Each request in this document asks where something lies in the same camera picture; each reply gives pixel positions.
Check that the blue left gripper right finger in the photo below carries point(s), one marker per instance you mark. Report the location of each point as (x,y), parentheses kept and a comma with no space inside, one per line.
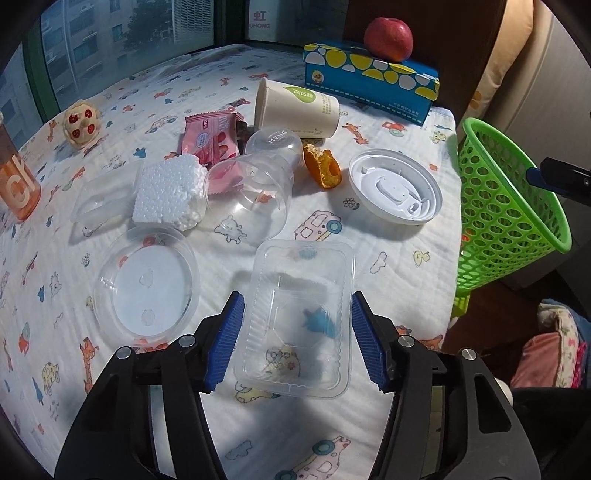
(374,334)

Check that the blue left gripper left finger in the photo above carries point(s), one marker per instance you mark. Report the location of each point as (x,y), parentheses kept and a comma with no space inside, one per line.
(221,332)

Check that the clear rectangular plastic tray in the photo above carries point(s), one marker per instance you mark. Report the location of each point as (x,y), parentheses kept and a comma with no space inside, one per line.
(296,332)

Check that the clear plastic cup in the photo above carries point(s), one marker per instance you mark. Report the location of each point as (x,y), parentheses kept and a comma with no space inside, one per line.
(248,198)

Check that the orange peel piece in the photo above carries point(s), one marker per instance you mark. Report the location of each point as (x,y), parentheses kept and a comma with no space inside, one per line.
(322,166)

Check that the green plastic basket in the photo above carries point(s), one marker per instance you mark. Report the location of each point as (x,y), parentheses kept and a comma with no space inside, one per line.
(507,224)

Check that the white plastic cup lid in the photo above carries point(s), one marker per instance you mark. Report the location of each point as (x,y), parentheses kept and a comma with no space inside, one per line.
(395,187)

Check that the pink patterned cloth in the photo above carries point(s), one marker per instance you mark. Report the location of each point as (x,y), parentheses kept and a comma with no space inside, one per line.
(559,356)

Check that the white styrofoam block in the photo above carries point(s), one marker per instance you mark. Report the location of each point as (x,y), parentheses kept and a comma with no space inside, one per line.
(171,192)

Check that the blue yellow tissue box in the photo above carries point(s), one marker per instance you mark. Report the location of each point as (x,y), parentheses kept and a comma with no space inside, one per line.
(408,88)

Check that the small clear plastic tray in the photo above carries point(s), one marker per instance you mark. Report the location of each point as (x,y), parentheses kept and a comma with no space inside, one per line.
(100,205)

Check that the pink snack wrapper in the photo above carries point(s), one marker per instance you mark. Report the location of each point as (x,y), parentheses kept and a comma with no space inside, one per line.
(213,138)

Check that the red apple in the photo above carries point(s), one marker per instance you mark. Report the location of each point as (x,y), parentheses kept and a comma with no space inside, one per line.
(389,39)

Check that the white paper cup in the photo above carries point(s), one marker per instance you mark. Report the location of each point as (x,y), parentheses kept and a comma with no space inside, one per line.
(307,113)

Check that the orange water bottle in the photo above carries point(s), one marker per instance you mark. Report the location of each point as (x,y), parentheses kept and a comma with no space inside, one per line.
(20,190)

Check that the green window frame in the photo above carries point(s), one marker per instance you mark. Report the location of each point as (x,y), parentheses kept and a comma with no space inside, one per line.
(37,74)

